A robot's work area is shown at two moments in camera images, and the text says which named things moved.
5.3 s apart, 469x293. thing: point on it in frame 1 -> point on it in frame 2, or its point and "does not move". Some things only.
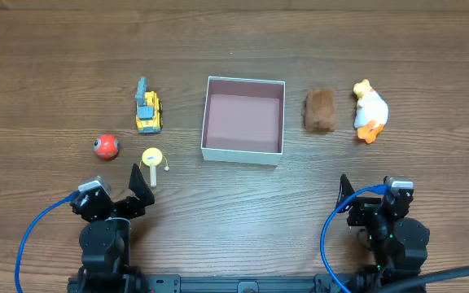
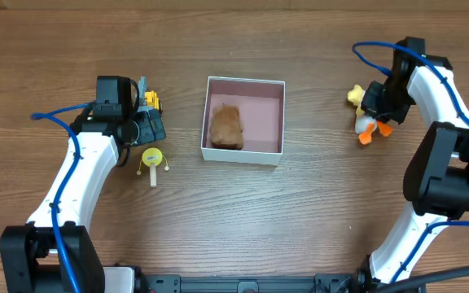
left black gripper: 121,205 -> 151,127
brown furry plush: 321,111 -> 226,129
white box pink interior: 243,121 does not move
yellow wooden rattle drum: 152,157 does not move
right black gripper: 361,209 -> 374,102
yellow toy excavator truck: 149,110 does not move
